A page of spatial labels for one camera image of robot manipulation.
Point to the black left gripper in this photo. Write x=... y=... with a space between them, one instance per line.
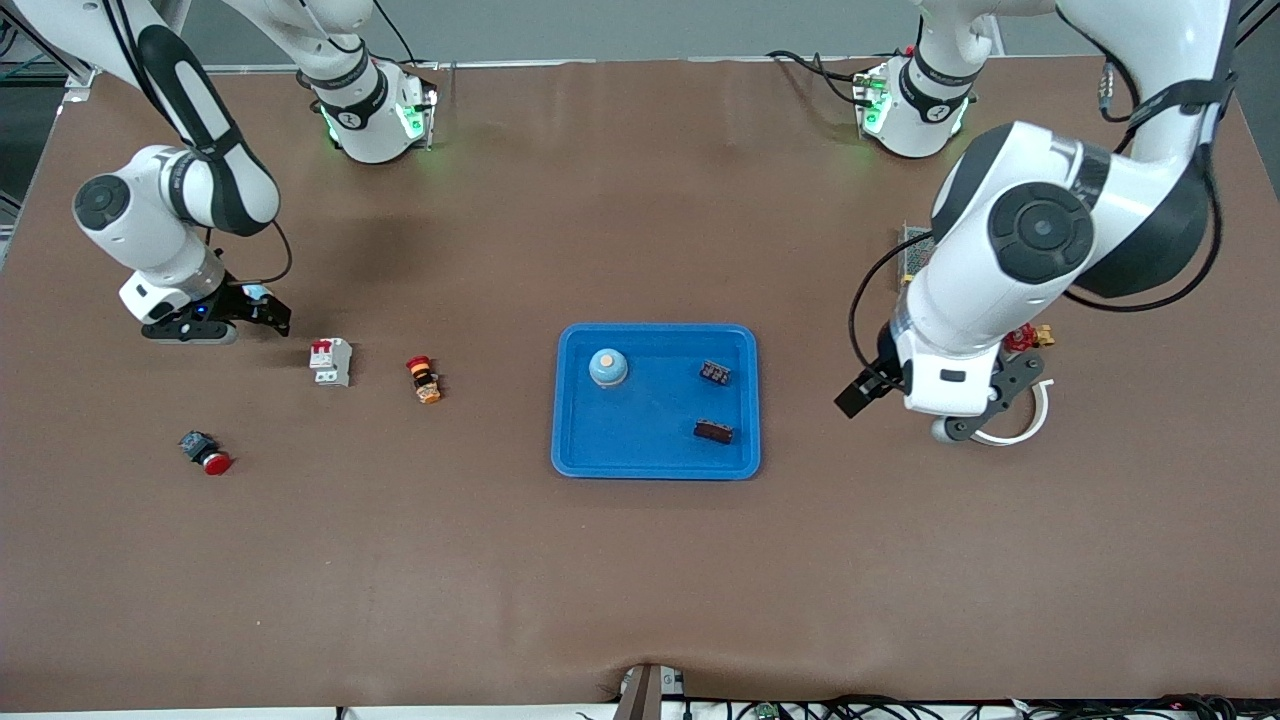
x=872 y=381

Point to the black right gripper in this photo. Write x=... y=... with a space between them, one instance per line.
x=236 y=301

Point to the blue desk bell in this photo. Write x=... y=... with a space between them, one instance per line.
x=608 y=368
x=258 y=293

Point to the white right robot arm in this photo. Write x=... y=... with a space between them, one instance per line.
x=150 y=210

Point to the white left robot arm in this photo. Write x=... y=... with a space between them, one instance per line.
x=1030 y=230

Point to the blue plastic tray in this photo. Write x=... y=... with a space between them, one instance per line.
x=655 y=440

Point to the metal mesh power supply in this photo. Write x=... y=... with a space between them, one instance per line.
x=912 y=250

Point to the red push button dark body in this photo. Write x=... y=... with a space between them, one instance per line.
x=205 y=452

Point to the white curved plastic clamp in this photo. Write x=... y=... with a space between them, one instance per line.
x=1040 y=410

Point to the orange emergency stop button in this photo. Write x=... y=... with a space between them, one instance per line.
x=424 y=380

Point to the brown table mat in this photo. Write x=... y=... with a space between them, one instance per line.
x=640 y=580

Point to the white circuit breaker red switch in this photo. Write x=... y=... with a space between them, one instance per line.
x=331 y=362

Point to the aluminium frame profile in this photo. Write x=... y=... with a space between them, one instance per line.
x=82 y=82

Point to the grey table edge bracket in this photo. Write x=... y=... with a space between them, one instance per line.
x=645 y=695

